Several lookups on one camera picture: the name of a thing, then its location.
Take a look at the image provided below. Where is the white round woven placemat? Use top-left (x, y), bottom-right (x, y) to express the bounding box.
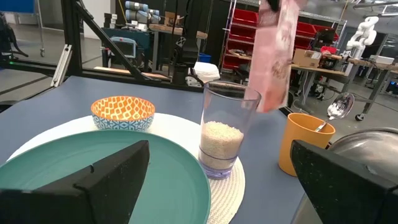
top-left (6, 112), bottom-right (246, 224)

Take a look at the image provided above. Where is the silver four-slot toaster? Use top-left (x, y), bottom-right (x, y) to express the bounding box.
top-left (290, 126), bottom-right (398, 224)

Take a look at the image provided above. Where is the wooden side board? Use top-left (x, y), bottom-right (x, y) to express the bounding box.
top-left (93, 65), bottom-right (172, 82)

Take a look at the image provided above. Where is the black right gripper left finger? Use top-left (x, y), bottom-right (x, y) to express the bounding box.
top-left (0, 139), bottom-right (150, 224)

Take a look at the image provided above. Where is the orange cup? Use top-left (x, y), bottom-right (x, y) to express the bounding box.
top-left (278, 112), bottom-right (336, 177)

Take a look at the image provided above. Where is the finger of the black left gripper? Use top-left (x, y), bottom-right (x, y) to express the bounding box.
top-left (266, 0), bottom-right (281, 12)

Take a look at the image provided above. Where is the metal spoon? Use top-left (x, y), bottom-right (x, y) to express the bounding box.
top-left (313, 92), bottom-right (356, 133)

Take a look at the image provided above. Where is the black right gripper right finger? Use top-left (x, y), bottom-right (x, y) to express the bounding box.
top-left (290, 139), bottom-right (398, 224)

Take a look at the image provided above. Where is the white plastic bag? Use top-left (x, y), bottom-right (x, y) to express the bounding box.
top-left (186, 61), bottom-right (221, 88)

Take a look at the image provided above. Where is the light blue teach pendant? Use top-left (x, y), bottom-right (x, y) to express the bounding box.
top-left (109, 36), bottom-right (138, 60)

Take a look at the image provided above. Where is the pink cereal box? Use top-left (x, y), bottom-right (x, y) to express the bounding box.
top-left (244, 0), bottom-right (309, 113)

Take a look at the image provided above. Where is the cardboard box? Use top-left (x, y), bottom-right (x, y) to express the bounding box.
top-left (292, 49), bottom-right (323, 68)

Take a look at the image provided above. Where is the clear drinking glass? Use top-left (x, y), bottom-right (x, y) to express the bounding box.
top-left (198, 80), bottom-right (262, 180)

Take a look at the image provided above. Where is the silver aluminium extrusion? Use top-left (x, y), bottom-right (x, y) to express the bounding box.
top-left (50, 44), bottom-right (73, 88)

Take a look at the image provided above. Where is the long wooden work table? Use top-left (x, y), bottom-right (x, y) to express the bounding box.
top-left (290, 53), bottom-right (398, 122)

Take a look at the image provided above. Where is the teal plate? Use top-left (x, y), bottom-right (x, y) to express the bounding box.
top-left (0, 129), bottom-right (212, 224)

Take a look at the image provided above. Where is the black table frame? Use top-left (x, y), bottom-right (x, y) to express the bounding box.
top-left (0, 0), bottom-right (206, 93)

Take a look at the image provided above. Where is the white flat box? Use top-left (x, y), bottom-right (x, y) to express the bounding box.
top-left (369, 55), bottom-right (395, 65)

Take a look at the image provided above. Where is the blue patterned bowl orange inside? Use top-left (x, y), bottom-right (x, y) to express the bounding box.
top-left (90, 95), bottom-right (156, 132)

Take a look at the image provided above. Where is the wooden workbench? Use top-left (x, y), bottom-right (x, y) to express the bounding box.
top-left (149, 23), bottom-right (208, 72)

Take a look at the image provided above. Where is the red bin storage rack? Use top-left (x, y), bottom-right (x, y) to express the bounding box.
top-left (221, 0), bottom-right (340, 72)

